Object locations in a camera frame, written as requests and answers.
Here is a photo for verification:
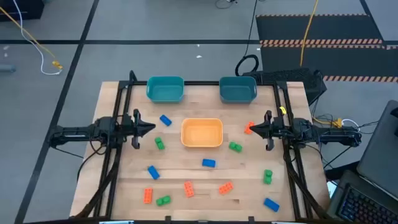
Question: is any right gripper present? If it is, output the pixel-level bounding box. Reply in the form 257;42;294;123
249;110;289;152

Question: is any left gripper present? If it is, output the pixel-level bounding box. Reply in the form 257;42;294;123
121;108;156;150

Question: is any orange toy block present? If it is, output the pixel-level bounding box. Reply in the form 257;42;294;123
183;180;195;198
143;187;154;205
244;121;256;136
218;181;234;196

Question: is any light teal plastic bin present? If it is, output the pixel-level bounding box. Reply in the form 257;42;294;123
146;76;185;104

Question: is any dark teal plastic bin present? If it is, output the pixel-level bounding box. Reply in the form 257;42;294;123
219;76;258;105

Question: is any yellow plastic bin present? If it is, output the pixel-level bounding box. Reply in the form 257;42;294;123
180;118;224;148

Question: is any black hazard-striped floor mat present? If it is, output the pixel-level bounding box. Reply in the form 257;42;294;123
255;14;398;83

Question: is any dark grey open laptop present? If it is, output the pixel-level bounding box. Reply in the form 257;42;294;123
328;99;398;224

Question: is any black furniture piece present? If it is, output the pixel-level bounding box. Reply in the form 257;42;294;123
0;0;45;22

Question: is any black coiled cable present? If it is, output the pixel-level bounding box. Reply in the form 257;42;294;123
234;0;261;78

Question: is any black metal table frame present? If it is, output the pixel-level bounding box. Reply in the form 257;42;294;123
74;70;330;224

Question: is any long yellow cable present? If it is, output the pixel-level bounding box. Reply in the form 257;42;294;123
299;0;320;67

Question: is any white floor cable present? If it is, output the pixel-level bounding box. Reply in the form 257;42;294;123
12;0;63;76

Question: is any yellow floor cable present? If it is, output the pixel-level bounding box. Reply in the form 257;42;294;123
0;6;57;63

